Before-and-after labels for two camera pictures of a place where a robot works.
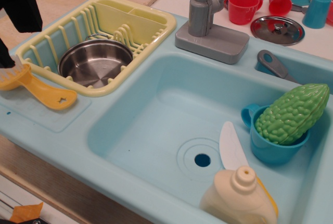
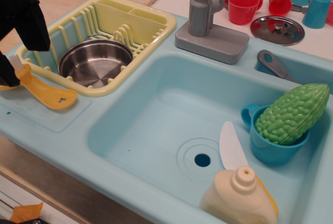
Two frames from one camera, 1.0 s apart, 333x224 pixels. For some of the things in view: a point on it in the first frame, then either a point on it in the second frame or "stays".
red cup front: (243, 7) stays
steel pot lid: (278, 30) stays
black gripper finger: (6, 61) to (8, 75)
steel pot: (92, 62) stays
